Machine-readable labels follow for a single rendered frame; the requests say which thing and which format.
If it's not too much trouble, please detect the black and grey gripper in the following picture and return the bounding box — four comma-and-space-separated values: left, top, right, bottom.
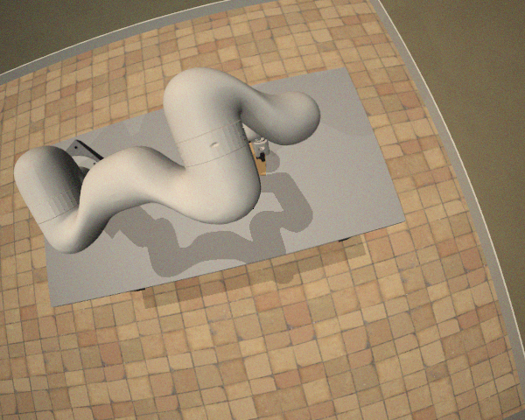
251, 139, 270, 162

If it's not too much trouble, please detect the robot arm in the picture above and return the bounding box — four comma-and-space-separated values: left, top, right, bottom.
14, 67, 320, 254

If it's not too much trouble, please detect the orange mat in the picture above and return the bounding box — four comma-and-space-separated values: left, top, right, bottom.
249, 143, 266, 176

